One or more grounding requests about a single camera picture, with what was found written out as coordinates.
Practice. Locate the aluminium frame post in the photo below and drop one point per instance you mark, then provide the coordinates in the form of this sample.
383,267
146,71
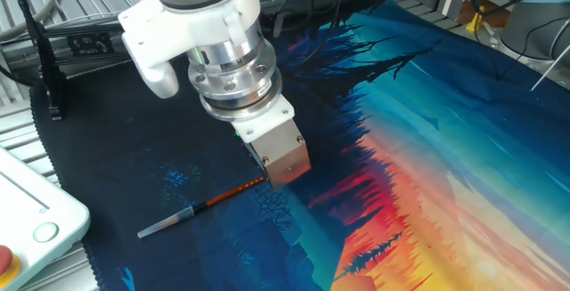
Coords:
450,4

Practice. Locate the silver block gripper body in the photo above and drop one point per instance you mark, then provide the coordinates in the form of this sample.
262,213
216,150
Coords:
285,157

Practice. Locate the colourful sunset landscape mat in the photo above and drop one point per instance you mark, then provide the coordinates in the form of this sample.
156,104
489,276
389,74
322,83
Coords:
401,148

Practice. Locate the white teach pendant red button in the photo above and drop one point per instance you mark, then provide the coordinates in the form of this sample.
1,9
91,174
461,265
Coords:
35,211

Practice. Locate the white plastic wrist bracket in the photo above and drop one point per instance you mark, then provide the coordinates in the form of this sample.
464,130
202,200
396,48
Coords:
178,19

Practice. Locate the yellow plastic clip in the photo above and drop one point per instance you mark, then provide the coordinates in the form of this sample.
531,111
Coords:
475,21

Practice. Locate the brown calligraphy brush clear cap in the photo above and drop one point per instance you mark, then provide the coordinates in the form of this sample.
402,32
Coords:
178,217

